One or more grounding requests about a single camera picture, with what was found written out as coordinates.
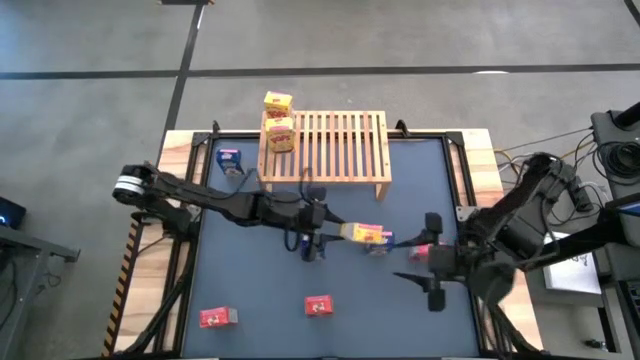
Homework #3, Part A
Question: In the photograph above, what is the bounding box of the black power adapter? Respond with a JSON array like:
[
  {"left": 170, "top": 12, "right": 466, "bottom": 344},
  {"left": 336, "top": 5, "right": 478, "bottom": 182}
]
[{"left": 569, "top": 177, "right": 596, "bottom": 214}]

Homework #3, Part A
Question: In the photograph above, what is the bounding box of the black diagonal support strut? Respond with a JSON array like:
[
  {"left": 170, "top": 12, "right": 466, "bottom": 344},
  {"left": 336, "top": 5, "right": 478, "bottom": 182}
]
[
  {"left": 464, "top": 279, "right": 544, "bottom": 359},
  {"left": 117, "top": 238, "right": 201, "bottom": 360}
]

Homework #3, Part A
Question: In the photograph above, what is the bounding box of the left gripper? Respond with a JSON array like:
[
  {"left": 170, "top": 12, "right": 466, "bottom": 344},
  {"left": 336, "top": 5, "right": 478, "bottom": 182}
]
[{"left": 294, "top": 185, "right": 348, "bottom": 263}]

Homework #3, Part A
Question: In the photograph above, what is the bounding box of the grey metal desk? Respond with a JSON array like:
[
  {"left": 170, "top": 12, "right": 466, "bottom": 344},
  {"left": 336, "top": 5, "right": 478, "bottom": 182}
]
[{"left": 0, "top": 224, "right": 81, "bottom": 360}]

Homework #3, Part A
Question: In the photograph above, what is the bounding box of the red Froot Loops box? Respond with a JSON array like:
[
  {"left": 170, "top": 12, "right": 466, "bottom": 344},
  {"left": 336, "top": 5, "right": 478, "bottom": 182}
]
[
  {"left": 304, "top": 294, "right": 335, "bottom": 318},
  {"left": 198, "top": 306, "right": 240, "bottom": 329},
  {"left": 408, "top": 243, "right": 432, "bottom": 264}
]

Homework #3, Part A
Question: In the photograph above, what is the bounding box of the yellow Corn Pops box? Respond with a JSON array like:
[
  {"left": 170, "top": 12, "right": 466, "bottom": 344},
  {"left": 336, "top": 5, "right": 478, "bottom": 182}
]
[
  {"left": 264, "top": 116, "right": 296, "bottom": 154},
  {"left": 339, "top": 222, "right": 385, "bottom": 245},
  {"left": 263, "top": 90, "right": 295, "bottom": 120}
]

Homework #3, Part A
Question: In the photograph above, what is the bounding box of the black metal beam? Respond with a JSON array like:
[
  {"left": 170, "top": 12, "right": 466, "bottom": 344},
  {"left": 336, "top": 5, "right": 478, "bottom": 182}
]
[{"left": 544, "top": 209, "right": 640, "bottom": 269}]

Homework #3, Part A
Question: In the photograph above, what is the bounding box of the yellow black hazard tape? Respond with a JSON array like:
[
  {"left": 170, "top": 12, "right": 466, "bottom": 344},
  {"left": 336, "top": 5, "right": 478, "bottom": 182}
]
[{"left": 101, "top": 218, "right": 144, "bottom": 357}]

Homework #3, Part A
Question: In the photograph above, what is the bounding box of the black cable coil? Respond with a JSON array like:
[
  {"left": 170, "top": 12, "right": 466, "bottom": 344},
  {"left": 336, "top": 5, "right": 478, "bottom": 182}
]
[{"left": 597, "top": 141, "right": 640, "bottom": 181}]

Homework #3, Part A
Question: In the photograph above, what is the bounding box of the black computer with blue light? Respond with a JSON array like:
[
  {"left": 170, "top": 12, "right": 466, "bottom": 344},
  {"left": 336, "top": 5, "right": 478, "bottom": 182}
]
[{"left": 0, "top": 196, "right": 27, "bottom": 230}]

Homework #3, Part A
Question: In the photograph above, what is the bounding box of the black table frame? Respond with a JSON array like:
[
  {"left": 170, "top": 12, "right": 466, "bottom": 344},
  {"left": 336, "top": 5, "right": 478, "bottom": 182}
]
[{"left": 180, "top": 130, "right": 496, "bottom": 360}]

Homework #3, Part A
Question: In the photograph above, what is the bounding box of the blue screen device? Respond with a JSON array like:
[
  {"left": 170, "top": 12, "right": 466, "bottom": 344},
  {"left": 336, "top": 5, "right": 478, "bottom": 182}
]
[{"left": 617, "top": 197, "right": 640, "bottom": 219}]

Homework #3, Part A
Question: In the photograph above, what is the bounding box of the wooden slatted shelf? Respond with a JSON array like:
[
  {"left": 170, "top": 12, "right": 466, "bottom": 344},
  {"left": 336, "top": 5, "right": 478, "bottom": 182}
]
[{"left": 256, "top": 109, "right": 393, "bottom": 202}]

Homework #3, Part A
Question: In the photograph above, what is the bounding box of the white paper sheet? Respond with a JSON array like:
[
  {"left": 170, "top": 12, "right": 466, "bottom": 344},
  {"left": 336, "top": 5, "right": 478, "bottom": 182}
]
[{"left": 542, "top": 232, "right": 604, "bottom": 296}]

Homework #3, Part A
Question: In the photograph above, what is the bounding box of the grey equipment cart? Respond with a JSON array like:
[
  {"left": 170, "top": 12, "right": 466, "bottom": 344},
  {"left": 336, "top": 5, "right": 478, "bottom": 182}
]
[{"left": 589, "top": 102, "right": 640, "bottom": 201}]

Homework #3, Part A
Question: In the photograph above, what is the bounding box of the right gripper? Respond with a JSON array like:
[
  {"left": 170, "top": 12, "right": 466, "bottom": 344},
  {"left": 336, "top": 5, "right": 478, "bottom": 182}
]
[{"left": 392, "top": 212, "right": 472, "bottom": 313}]

